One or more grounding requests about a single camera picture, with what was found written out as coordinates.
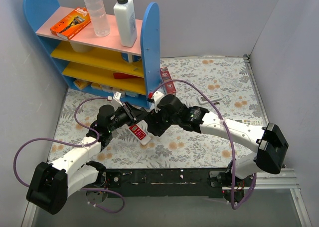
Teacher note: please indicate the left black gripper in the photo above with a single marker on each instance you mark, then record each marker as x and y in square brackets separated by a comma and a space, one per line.
[130, 111]

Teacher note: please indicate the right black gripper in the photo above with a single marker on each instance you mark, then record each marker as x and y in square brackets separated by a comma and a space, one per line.
[154, 122]

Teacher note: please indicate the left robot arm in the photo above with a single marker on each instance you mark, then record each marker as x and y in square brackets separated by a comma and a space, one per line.
[52, 183]

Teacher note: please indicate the red and white remote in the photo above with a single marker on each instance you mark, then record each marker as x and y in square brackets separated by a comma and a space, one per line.
[140, 134]

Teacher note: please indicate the white air conditioner remote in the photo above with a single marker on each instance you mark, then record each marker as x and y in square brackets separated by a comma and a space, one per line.
[215, 97]

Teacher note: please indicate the white remote with coloured buttons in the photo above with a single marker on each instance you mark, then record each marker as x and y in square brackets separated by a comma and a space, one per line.
[250, 122]

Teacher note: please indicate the white packets bottom shelf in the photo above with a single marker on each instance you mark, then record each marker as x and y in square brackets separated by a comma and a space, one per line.
[113, 90]

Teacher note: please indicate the red toothpaste box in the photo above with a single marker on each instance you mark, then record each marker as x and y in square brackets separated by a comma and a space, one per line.
[166, 78]

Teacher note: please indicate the red box on shelf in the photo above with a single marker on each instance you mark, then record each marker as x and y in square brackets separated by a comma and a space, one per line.
[124, 76]

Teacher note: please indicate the yellow packet bottom shelf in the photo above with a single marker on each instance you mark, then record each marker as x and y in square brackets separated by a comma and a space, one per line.
[81, 84]

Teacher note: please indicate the blue wooden shelf unit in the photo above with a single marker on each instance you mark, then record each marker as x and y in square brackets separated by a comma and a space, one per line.
[108, 56]

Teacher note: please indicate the floral table mat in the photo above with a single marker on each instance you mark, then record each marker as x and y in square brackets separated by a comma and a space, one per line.
[176, 148]

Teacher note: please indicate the beige cup under shelf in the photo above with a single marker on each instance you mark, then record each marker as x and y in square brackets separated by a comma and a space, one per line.
[80, 48]

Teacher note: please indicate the white bottle black cap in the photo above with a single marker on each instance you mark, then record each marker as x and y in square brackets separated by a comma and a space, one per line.
[126, 22]

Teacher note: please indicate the orange razor box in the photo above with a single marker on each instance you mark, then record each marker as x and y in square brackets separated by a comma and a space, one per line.
[71, 24]

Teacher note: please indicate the clear plastic water bottle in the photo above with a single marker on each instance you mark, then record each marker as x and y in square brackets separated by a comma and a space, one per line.
[98, 17]

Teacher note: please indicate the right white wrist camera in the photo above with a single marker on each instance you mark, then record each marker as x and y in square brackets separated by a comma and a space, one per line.
[154, 98]

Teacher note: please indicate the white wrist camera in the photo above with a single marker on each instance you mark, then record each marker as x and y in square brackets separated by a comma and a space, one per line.
[154, 98]
[115, 100]

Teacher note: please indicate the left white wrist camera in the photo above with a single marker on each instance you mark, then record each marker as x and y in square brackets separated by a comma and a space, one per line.
[115, 100]

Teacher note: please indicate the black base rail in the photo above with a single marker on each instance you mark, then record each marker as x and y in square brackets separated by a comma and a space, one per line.
[202, 182]

